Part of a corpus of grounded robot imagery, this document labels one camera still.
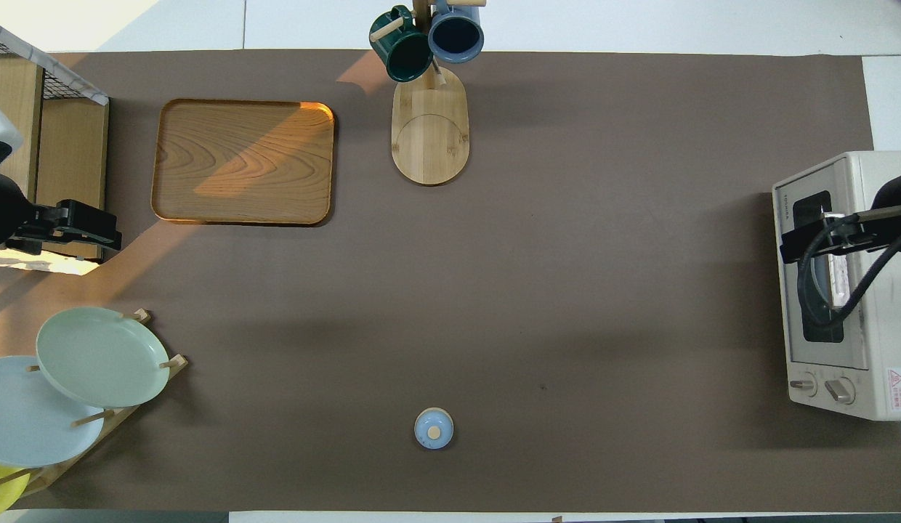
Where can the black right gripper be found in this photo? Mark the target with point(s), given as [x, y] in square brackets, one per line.
[806, 240]

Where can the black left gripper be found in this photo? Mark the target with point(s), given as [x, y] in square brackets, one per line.
[83, 220]

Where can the glass oven door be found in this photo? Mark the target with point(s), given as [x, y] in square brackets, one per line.
[857, 341]

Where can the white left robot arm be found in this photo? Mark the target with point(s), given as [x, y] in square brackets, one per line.
[0, 211]

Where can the cream toaster oven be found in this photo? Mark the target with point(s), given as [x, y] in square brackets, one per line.
[883, 327]

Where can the silver oven knob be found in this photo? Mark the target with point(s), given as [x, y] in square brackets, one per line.
[804, 385]
[841, 391]

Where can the wooden stepped shelf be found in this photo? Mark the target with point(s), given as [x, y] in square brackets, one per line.
[69, 174]

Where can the pale green plate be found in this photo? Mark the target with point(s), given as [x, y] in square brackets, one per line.
[102, 356]

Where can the red warning sticker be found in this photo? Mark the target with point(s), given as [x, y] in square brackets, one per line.
[897, 388]

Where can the light blue racked plate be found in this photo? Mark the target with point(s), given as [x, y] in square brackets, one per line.
[29, 421]

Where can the marble pattern shelf edge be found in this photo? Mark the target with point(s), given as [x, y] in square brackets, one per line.
[51, 62]

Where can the wooden plate rack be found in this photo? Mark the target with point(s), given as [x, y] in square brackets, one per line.
[102, 428]

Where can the wooden serving tray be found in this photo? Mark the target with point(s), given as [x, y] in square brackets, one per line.
[243, 161]

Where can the brown table mat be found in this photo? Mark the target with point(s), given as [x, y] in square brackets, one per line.
[567, 254]

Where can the yellow plate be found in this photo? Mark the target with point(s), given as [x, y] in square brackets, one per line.
[0, 490]

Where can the wooden mug tree stand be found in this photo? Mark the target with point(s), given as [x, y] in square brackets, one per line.
[430, 131]

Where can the dark green mug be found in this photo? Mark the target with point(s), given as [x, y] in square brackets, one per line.
[403, 51]

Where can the blue mug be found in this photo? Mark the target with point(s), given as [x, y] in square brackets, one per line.
[455, 33]

